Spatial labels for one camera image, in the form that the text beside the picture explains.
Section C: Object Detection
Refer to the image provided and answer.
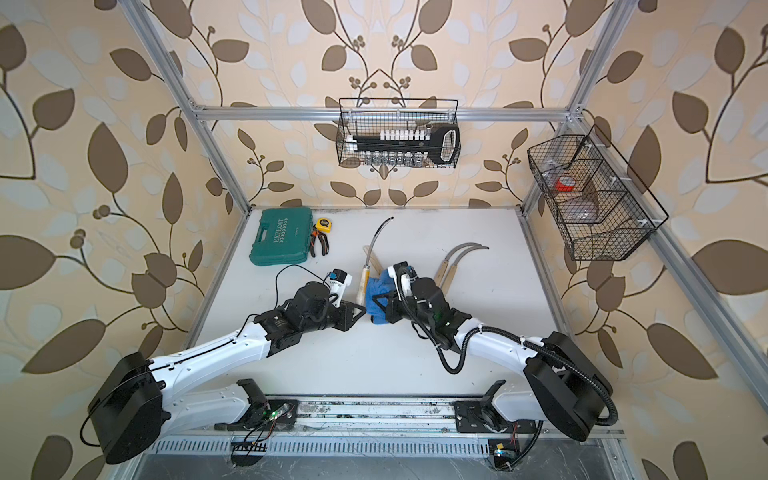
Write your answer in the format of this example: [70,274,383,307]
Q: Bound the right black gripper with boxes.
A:
[374,288,435,330]

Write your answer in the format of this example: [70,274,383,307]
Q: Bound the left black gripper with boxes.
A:
[299,297,368,336]

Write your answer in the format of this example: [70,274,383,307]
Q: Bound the sickle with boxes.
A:
[434,242,488,289]
[363,245,385,278]
[440,244,490,296]
[356,216,394,306]

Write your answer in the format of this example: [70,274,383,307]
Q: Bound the blue grey microfiber rag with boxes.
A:
[365,272,400,325]

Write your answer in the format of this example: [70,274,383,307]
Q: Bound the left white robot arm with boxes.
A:
[86,280,366,465]

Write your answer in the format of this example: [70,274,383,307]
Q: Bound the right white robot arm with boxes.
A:
[384,273,619,441]

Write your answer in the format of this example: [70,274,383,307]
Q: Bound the green plastic tool case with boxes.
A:
[249,207,313,266]

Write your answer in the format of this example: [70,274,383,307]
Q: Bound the yellow tape measure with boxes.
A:
[315,218,332,234]

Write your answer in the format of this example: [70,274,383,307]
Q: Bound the red item in basket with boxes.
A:
[554,175,577,193]

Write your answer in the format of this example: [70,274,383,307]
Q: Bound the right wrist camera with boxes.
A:
[387,262,418,298]

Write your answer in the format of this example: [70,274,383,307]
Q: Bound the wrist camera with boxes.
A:
[327,268,352,308]
[387,262,418,298]

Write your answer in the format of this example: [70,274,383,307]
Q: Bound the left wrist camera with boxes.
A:
[327,268,352,308]

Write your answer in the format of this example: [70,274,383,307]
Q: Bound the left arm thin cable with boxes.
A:
[236,263,331,337]

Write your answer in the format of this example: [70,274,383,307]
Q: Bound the red handled pliers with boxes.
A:
[309,229,330,258]

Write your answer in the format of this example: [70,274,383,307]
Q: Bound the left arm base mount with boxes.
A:
[214,379,300,431]

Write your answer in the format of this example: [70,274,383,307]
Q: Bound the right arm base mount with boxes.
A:
[452,380,537,435]

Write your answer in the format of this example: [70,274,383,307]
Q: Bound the rear black wire basket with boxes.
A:
[335,96,461,168]

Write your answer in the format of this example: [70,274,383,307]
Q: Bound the black wire basket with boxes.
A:
[335,96,461,168]
[527,125,669,261]

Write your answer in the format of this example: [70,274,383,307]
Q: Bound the right black wire basket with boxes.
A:
[527,125,669,261]

